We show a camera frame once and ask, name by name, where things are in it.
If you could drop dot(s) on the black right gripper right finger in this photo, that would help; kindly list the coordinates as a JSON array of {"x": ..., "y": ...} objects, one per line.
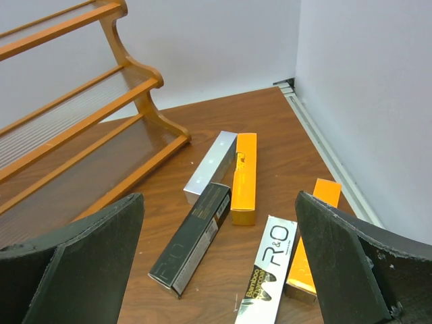
[{"x": 363, "y": 273}]

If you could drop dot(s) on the silver R&O charcoal toothpaste box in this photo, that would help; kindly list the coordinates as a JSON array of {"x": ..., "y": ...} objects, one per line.
[{"x": 263, "y": 293}]

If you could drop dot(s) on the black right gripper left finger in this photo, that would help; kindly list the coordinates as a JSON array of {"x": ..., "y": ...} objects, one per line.
[{"x": 75, "y": 274}]

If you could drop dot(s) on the black R&O toothpaste box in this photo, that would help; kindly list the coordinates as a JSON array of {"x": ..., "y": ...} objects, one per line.
[{"x": 177, "y": 263}]

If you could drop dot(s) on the wooden three-tier shelf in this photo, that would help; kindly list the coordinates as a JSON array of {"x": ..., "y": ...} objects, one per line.
[{"x": 80, "y": 152}]

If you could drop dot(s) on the aluminium table edge rail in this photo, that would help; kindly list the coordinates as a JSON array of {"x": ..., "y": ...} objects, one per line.
[{"x": 362, "y": 209}]

